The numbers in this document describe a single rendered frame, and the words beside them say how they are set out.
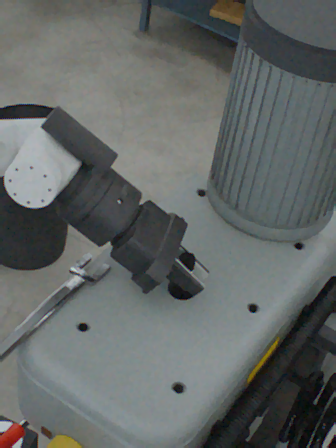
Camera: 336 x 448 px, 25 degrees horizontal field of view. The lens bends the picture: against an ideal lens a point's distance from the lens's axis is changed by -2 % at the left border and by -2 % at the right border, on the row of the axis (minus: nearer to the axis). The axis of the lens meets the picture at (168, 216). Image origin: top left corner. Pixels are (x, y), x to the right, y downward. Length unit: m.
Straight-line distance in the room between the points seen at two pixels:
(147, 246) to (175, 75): 4.08
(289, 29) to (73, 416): 0.54
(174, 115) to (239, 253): 3.56
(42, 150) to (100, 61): 4.14
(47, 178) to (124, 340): 0.22
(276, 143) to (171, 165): 3.24
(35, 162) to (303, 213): 0.41
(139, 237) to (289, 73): 0.27
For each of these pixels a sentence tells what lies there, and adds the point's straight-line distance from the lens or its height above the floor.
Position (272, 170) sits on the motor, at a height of 2.01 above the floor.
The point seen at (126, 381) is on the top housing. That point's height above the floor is 1.89.
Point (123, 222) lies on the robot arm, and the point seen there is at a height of 2.01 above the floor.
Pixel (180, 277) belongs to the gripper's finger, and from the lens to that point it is 1.00.
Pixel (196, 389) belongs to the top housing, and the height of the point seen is 1.89.
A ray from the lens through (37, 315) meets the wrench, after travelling 0.98.
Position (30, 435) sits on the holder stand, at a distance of 1.81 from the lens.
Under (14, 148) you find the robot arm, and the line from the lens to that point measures 1.02.
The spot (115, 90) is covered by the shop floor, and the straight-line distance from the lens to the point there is 4.79.
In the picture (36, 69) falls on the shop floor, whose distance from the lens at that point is 4.93.
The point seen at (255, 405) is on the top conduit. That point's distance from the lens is 1.05.
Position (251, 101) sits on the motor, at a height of 2.10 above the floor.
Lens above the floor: 2.65
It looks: 42 degrees down
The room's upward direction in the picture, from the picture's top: 11 degrees clockwise
